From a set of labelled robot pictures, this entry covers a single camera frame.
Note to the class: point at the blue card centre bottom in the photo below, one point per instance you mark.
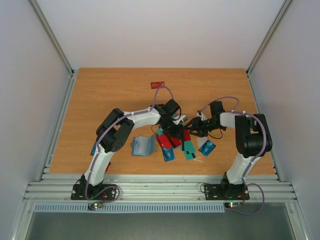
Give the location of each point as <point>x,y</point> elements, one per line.
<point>168,154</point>

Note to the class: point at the blue card right side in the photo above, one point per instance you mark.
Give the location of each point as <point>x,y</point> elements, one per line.
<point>207,148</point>

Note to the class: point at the left controller board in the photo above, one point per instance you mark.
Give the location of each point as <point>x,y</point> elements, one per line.
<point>94,206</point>

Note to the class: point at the teal leather card holder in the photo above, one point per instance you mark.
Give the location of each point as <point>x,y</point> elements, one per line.
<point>143,146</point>

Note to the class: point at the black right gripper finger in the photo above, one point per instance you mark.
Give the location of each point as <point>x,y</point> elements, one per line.
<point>199,133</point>
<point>192,125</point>

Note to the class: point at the controller board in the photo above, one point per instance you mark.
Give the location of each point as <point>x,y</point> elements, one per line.
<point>232,204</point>
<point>94,206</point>

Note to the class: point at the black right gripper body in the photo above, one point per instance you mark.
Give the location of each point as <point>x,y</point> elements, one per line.
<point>200,125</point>

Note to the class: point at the teal card black stripe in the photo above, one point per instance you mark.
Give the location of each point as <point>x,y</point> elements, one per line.
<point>189,150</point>

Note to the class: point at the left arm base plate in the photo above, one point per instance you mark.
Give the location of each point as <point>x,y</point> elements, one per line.
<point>101,192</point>

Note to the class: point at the blue card left group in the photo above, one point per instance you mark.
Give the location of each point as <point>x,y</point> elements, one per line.
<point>93,150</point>

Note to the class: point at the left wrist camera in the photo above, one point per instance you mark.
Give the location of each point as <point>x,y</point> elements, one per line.
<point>181,119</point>

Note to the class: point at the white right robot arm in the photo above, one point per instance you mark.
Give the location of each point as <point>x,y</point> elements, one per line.
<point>252,141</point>

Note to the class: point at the red card black stripe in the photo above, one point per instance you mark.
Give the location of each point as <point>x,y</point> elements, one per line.
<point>167,145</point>

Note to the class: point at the red card far table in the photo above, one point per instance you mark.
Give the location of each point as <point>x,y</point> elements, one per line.
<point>157,84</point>

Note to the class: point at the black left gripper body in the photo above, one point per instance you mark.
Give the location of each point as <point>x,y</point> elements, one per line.
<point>169,129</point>

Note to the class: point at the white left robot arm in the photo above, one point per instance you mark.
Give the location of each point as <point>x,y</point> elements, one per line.
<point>115,130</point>

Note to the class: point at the red card left lower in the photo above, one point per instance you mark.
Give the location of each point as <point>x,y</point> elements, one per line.
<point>107,167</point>

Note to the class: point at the right controller board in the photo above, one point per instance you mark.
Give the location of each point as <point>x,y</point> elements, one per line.
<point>232,204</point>

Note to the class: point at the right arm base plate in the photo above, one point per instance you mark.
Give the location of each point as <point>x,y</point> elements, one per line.
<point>215,192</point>

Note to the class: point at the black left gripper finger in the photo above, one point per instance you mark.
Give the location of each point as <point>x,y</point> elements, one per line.
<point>175,142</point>
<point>184,136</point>

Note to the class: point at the grey slotted cable duct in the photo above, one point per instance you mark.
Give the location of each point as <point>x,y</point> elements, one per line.
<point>129,208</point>

